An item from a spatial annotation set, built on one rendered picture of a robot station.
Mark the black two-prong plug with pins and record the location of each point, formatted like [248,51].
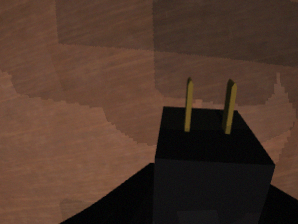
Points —
[209,168]

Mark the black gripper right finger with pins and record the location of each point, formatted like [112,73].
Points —
[279,208]

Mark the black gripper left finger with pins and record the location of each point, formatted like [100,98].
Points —
[129,203]

